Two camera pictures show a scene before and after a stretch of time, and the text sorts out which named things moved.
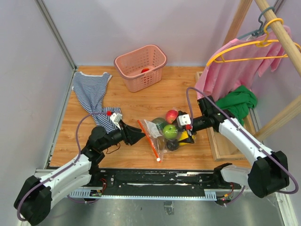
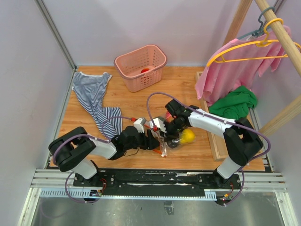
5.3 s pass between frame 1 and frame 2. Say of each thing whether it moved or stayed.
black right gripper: moved
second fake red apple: stayed
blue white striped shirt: stayed
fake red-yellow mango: stayed
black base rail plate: stayed
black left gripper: moved
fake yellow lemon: stayed
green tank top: stayed
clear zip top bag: moved
